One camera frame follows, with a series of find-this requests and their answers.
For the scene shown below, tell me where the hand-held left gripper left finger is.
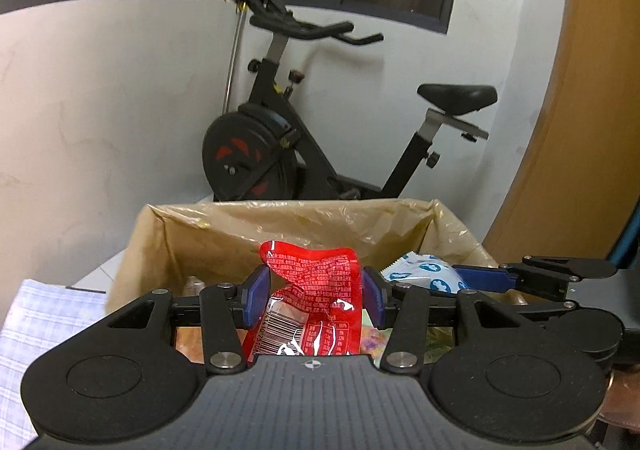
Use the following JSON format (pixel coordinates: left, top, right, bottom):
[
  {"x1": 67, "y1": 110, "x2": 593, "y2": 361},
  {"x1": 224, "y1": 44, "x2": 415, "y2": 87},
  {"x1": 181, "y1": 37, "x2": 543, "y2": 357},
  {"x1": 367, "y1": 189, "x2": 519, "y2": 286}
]
[{"x1": 104, "y1": 265, "x2": 273, "y2": 376}]

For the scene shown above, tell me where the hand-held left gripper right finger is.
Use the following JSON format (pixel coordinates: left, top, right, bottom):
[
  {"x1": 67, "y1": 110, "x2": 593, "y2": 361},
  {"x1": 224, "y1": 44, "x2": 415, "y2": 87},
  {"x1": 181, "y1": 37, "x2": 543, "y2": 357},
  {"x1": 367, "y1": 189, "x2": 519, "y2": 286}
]
[{"x1": 362, "y1": 265, "x2": 525, "y2": 376}]

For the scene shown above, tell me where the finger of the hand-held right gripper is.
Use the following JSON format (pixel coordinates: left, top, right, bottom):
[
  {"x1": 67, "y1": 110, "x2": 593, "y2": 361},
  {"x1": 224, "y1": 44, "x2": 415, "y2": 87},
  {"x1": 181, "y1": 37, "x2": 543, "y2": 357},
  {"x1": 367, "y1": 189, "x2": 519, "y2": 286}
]
[
  {"x1": 515, "y1": 301, "x2": 581, "y2": 318},
  {"x1": 452, "y1": 255, "x2": 619, "y2": 302}
]

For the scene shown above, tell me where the white blue-print snack packet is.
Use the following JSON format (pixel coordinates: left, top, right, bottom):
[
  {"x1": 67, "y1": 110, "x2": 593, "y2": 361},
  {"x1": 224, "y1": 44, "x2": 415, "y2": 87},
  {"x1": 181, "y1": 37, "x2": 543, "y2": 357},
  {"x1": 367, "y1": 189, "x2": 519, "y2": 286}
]
[{"x1": 380, "y1": 251, "x2": 468, "y2": 295}]

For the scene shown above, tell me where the red snack packet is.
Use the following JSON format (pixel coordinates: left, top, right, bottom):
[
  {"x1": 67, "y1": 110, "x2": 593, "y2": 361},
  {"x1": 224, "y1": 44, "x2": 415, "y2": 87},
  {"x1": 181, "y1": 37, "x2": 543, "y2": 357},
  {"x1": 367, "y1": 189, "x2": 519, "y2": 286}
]
[{"x1": 240, "y1": 239, "x2": 371, "y2": 357}]

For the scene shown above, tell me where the plastic-lined brown cardboard box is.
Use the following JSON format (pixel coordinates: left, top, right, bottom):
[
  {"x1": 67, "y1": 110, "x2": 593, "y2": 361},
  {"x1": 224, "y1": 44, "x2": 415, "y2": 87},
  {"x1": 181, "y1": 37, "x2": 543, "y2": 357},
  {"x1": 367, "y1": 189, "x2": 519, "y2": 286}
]
[{"x1": 107, "y1": 199, "x2": 501, "y2": 363}]

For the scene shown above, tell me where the yellow snack packet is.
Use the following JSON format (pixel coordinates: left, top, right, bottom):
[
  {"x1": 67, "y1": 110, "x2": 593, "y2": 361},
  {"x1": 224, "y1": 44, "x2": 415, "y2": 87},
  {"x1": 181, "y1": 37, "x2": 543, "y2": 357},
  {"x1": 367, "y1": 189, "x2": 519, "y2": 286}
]
[{"x1": 424, "y1": 327, "x2": 456, "y2": 362}]

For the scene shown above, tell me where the orange snack packet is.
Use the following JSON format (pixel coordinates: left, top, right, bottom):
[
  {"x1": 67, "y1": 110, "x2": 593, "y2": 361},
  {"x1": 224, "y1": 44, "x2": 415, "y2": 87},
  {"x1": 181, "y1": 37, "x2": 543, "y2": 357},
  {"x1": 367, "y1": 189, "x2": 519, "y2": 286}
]
[{"x1": 172, "y1": 327, "x2": 206, "y2": 362}]

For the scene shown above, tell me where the black exercise bike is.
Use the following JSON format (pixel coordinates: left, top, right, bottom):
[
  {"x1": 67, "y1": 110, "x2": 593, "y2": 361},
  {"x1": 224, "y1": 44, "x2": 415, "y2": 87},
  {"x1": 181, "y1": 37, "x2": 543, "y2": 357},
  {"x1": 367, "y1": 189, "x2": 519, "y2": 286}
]
[{"x1": 190, "y1": 0, "x2": 499, "y2": 202}]

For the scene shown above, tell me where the wooden door panel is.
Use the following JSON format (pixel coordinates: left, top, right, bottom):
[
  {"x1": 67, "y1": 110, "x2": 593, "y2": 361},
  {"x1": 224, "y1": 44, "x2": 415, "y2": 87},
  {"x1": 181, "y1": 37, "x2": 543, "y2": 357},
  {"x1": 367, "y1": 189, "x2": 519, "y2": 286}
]
[{"x1": 482, "y1": 0, "x2": 640, "y2": 262}]

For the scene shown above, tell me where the checked strawberry print cloth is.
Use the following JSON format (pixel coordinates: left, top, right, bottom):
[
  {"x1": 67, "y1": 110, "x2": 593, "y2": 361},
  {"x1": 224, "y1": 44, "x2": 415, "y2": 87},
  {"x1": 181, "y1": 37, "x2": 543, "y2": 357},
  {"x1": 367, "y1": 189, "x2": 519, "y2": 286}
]
[{"x1": 0, "y1": 279, "x2": 109, "y2": 442}]

